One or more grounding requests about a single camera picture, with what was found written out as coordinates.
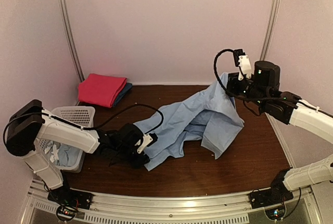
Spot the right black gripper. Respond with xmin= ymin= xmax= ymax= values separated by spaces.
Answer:
xmin=223 ymin=72 xmax=268 ymax=109

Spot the light blue shirt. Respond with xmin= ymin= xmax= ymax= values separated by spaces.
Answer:
xmin=135 ymin=73 xmax=244 ymax=171

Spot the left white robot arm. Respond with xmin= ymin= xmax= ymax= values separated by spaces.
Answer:
xmin=3 ymin=99 xmax=157 ymax=205

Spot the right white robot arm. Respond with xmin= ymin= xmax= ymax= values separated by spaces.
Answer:
xmin=227 ymin=55 xmax=332 ymax=204

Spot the white plastic laundry basket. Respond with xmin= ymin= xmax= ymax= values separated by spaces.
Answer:
xmin=34 ymin=106 xmax=95 ymax=173

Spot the folded dark blue cloth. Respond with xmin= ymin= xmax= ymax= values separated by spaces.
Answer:
xmin=112 ymin=82 xmax=133 ymax=107

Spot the blue printed garment in basket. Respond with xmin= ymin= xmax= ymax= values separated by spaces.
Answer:
xmin=40 ymin=140 xmax=83 ymax=171

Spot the folded pink cloth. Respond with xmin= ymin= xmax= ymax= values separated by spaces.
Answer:
xmin=78 ymin=73 xmax=127 ymax=108

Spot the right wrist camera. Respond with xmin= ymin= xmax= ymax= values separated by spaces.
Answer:
xmin=233 ymin=49 xmax=252 ymax=81

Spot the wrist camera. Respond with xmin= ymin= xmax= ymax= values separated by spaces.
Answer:
xmin=233 ymin=49 xmax=252 ymax=81
xmin=135 ymin=133 xmax=158 ymax=154

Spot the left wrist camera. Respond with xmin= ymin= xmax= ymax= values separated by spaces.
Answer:
xmin=135 ymin=133 xmax=158 ymax=154

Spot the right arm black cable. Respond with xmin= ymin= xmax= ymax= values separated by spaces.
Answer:
xmin=213 ymin=48 xmax=248 ymax=99

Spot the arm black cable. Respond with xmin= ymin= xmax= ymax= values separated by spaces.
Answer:
xmin=80 ymin=103 xmax=164 ymax=136
xmin=213 ymin=48 xmax=248 ymax=99

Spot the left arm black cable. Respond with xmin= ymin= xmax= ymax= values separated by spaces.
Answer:
xmin=80 ymin=103 xmax=164 ymax=136

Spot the right aluminium corner post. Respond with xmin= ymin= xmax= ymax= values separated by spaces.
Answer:
xmin=260 ymin=0 xmax=281 ymax=61

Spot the aluminium corner post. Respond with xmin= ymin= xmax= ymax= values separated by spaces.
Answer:
xmin=59 ymin=0 xmax=85 ymax=82
xmin=260 ymin=0 xmax=281 ymax=61

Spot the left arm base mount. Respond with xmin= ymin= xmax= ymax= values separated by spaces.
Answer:
xmin=44 ymin=177 xmax=93 ymax=210

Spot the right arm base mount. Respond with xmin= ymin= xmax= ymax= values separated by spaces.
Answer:
xmin=249 ymin=169 xmax=293 ymax=209

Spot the aluminium front rail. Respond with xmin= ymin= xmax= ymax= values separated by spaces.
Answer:
xmin=18 ymin=180 xmax=323 ymax=223

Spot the left aluminium corner post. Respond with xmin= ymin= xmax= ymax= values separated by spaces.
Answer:
xmin=59 ymin=0 xmax=85 ymax=82

